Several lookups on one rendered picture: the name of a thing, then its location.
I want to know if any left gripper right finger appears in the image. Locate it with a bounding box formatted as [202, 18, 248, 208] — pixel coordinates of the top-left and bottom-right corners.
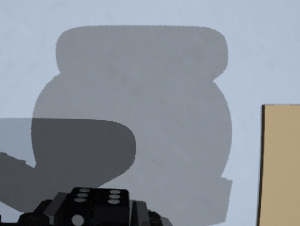
[130, 201, 163, 226]

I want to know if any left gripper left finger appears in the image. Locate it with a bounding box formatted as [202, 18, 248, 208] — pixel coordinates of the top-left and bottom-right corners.
[0, 192, 70, 226]

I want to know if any black die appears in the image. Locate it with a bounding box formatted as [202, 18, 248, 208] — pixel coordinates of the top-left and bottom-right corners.
[63, 187, 130, 226]

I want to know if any tan square mat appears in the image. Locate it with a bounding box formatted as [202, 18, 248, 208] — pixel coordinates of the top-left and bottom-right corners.
[257, 105, 300, 226]

